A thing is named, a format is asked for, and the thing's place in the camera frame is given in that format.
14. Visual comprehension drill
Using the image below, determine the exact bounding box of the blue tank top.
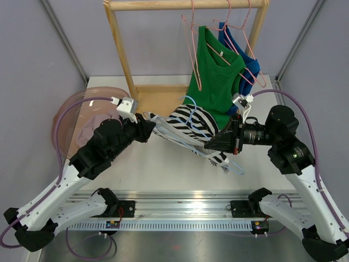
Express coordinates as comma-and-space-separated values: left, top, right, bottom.
218, 22, 261, 115

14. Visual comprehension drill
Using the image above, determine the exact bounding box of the mauve tank top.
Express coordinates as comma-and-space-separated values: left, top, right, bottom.
76, 110, 120, 148

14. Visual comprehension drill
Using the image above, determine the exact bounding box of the light blue wire hanger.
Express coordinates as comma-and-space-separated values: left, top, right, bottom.
143, 95, 245, 176

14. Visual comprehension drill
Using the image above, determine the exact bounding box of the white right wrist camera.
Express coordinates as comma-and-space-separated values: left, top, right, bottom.
232, 93, 254, 123

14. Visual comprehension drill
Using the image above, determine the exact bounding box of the pink hanger of blue top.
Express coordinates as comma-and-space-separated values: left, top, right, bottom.
212, 0, 267, 88

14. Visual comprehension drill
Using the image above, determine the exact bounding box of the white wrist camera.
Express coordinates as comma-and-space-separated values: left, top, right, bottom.
111, 97, 137, 123
232, 93, 254, 123

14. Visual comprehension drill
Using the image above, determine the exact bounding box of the pink translucent plastic basin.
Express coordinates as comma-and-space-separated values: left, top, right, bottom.
51, 86, 129, 158

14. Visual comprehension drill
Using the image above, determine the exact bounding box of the green tank top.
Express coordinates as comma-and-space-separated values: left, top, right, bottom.
183, 26, 245, 130

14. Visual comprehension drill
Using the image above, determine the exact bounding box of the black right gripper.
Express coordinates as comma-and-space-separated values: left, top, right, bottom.
205, 114, 280, 155

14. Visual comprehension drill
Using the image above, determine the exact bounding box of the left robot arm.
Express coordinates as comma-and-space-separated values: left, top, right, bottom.
4, 114, 155, 252

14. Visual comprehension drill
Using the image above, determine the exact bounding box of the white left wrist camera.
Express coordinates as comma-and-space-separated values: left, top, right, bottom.
111, 97, 137, 123

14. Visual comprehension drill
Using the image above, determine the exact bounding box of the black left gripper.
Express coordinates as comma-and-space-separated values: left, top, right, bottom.
109, 112, 155, 159

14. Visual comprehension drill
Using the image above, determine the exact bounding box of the purple cable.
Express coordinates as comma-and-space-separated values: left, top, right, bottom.
0, 97, 117, 259
252, 89, 349, 234

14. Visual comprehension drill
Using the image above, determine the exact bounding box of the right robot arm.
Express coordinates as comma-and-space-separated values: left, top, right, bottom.
204, 105, 348, 261

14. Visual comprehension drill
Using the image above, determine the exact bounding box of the aluminium rail base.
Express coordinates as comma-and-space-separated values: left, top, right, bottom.
65, 190, 306, 233

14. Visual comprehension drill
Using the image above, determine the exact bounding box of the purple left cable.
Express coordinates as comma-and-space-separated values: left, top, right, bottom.
0, 97, 117, 259

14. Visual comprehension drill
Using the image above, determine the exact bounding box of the aluminium frame post right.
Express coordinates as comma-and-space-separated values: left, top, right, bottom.
275, 0, 326, 85

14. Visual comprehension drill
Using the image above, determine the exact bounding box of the wooden clothes rack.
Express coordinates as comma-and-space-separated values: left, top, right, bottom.
103, 0, 270, 121

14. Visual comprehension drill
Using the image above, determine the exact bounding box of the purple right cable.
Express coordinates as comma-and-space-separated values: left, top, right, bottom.
252, 89, 349, 234

